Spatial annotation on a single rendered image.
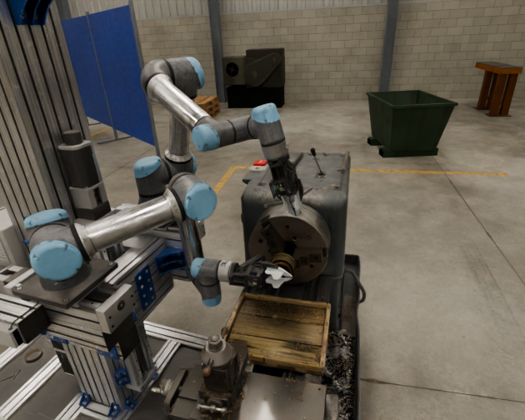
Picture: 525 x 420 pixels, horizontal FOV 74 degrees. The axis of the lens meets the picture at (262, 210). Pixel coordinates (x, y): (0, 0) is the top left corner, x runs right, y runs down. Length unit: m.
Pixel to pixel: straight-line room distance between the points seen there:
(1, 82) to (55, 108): 0.16
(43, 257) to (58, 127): 0.54
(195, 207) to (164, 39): 11.28
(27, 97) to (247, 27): 10.26
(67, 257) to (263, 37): 10.54
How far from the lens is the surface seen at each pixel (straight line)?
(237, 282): 1.23
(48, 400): 2.32
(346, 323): 1.87
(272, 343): 1.29
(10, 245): 1.66
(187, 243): 1.35
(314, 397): 1.07
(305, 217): 1.32
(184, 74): 1.35
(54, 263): 1.07
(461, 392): 2.47
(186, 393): 1.10
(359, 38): 11.08
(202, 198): 1.10
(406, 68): 11.26
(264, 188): 1.49
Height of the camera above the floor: 1.84
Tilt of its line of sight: 27 degrees down
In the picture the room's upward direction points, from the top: 3 degrees counter-clockwise
